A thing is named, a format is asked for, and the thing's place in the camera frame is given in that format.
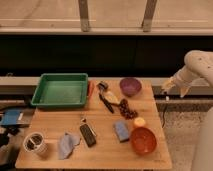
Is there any blue grey cloth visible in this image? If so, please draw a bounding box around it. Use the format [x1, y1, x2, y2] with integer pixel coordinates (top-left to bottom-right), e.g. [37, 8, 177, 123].
[58, 133, 81, 160]

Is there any green plastic tray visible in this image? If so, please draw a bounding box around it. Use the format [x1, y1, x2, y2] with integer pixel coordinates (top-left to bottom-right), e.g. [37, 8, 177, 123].
[31, 73, 88, 108]

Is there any blue sponge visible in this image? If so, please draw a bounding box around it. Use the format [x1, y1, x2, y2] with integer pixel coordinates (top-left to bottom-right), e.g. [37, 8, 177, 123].
[114, 121, 130, 142]

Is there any blue box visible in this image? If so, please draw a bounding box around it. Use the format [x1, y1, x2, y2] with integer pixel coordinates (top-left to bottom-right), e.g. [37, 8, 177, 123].
[0, 109, 23, 126]

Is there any black remote control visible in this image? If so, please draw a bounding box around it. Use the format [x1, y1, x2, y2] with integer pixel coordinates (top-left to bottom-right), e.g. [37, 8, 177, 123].
[80, 124, 96, 147]

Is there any purple bowl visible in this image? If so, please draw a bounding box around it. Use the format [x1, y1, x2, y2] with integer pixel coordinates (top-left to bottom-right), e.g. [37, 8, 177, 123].
[119, 77, 142, 97]

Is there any orange carrot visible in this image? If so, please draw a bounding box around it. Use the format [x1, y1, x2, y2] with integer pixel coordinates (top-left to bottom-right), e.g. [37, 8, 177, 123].
[87, 81, 94, 99]

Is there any bunch of dark grapes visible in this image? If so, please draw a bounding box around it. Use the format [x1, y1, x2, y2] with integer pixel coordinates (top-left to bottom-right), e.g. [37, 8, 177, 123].
[119, 99, 138, 119]

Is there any orange bowl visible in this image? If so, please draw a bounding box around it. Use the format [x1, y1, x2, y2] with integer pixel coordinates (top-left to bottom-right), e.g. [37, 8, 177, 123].
[130, 127, 157, 155]

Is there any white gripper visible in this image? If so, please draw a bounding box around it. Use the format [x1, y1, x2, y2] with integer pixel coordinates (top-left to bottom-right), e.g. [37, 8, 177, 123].
[162, 66, 199, 98]

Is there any yellow apple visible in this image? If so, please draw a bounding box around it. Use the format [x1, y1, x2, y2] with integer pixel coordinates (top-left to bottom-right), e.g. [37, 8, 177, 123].
[133, 117, 146, 128]

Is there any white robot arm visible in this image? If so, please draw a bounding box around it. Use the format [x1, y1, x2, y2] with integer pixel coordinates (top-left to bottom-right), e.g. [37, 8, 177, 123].
[162, 50, 213, 171]

